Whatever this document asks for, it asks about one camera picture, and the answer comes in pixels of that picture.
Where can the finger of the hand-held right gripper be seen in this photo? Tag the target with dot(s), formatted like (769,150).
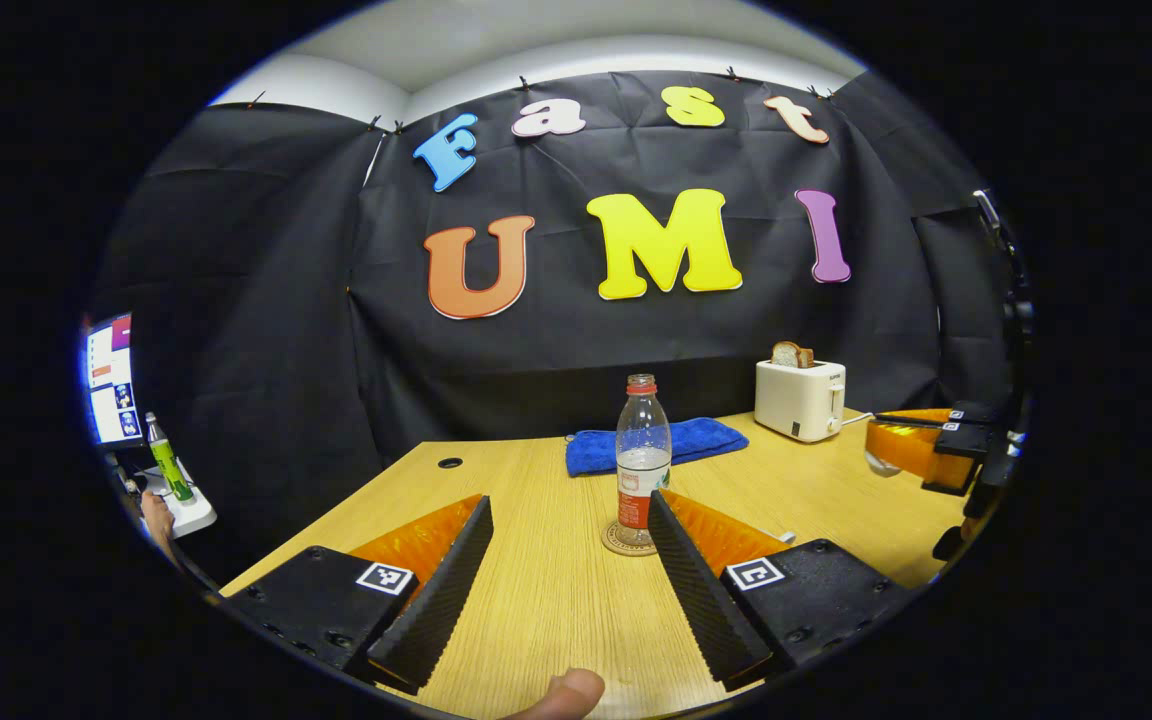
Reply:
(906,445)

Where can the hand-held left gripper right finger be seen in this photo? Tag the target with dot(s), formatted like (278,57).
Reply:
(698,600)

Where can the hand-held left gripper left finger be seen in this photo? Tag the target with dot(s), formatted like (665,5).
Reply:
(441,605)

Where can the white teacup lid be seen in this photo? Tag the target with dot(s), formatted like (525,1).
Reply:
(878,464)

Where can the round woven coaster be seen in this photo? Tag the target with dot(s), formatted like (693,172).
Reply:
(621,545)

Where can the clear plastic water bottle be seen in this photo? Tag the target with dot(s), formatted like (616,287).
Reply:
(643,440)

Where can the green drink bottle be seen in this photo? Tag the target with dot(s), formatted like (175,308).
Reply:
(168,465)

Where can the white toaster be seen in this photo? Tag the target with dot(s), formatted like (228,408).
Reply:
(796,400)

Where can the toasted bread slice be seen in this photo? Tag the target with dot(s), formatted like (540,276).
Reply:
(791,354)

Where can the blue folded towel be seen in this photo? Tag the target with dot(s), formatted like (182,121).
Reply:
(706,440)

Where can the black metal stand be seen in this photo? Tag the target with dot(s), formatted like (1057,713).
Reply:
(988,215)

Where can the white side desk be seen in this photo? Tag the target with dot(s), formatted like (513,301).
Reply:
(198,515)

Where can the black backdrop cloth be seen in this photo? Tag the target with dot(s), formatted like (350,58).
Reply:
(586,350)

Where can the computer monitor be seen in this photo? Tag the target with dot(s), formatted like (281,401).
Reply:
(111,380)

